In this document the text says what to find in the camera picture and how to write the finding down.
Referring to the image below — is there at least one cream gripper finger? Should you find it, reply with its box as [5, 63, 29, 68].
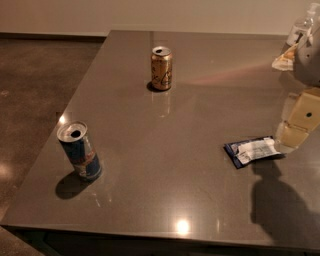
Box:
[288, 87, 320, 132]
[275, 93, 308, 149]

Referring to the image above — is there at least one orange soda can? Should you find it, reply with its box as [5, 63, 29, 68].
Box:
[151, 46, 173, 91]

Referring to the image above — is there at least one crumpled white wrapper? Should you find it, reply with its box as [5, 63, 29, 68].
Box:
[272, 44, 297, 71]

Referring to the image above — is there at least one blue white snack packet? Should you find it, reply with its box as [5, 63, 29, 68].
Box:
[224, 136, 283, 169]

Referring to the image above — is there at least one blue silver energy drink can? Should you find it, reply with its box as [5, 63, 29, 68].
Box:
[57, 121, 102, 181]

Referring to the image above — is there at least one clear plastic water bottle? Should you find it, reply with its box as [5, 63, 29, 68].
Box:
[286, 3, 320, 46]

